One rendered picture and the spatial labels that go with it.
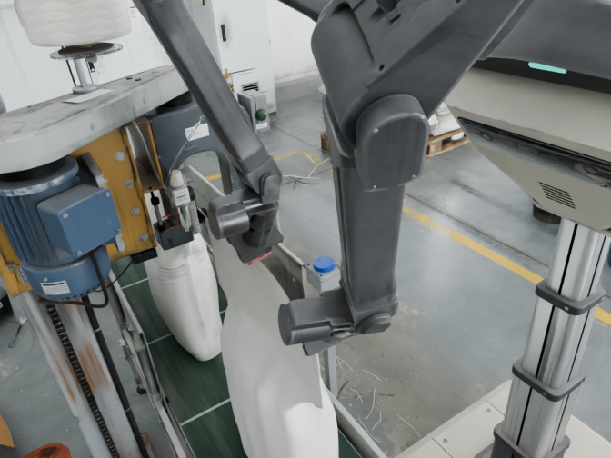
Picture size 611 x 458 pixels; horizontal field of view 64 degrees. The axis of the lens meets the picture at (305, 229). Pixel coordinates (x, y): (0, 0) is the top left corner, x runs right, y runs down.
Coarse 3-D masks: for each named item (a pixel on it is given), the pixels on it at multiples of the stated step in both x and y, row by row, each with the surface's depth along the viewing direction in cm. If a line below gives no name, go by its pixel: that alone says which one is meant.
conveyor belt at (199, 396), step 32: (128, 256) 237; (128, 288) 215; (160, 320) 195; (160, 352) 179; (192, 384) 165; (224, 384) 164; (192, 416) 154; (224, 416) 153; (192, 448) 144; (224, 448) 143; (352, 448) 140
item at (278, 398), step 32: (224, 256) 119; (224, 288) 128; (256, 288) 107; (224, 320) 125; (256, 320) 115; (224, 352) 124; (256, 352) 111; (288, 352) 101; (256, 384) 107; (288, 384) 102; (320, 384) 89; (256, 416) 110; (288, 416) 101; (320, 416) 104; (256, 448) 119; (288, 448) 105; (320, 448) 108
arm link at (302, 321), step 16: (288, 304) 64; (304, 304) 64; (320, 304) 65; (336, 304) 65; (288, 320) 64; (304, 320) 63; (320, 320) 63; (336, 320) 64; (352, 320) 65; (368, 320) 61; (384, 320) 60; (288, 336) 65; (304, 336) 65; (320, 336) 66
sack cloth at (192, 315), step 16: (160, 208) 158; (160, 256) 153; (176, 256) 151; (192, 256) 156; (208, 256) 171; (160, 272) 157; (176, 272) 155; (192, 272) 158; (208, 272) 164; (160, 288) 162; (176, 288) 159; (192, 288) 161; (208, 288) 167; (160, 304) 168; (176, 304) 163; (192, 304) 164; (208, 304) 170; (176, 320) 166; (192, 320) 167; (208, 320) 172; (176, 336) 172; (192, 336) 169; (208, 336) 174; (192, 352) 172; (208, 352) 174
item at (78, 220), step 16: (64, 192) 84; (80, 192) 84; (96, 192) 82; (48, 208) 79; (64, 208) 78; (80, 208) 80; (96, 208) 83; (112, 208) 85; (48, 224) 81; (64, 224) 78; (80, 224) 81; (96, 224) 84; (112, 224) 86; (64, 240) 81; (80, 240) 82; (96, 240) 84
